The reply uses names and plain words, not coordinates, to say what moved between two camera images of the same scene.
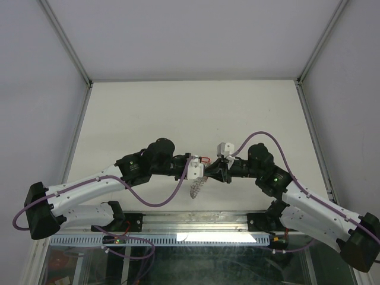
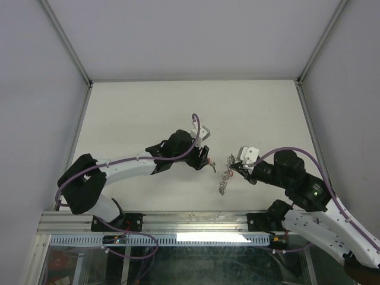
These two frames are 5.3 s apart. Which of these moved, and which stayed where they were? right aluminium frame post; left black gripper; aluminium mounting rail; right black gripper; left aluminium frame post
Moved: right black gripper; left black gripper
Stayed: right aluminium frame post; left aluminium frame post; aluminium mounting rail
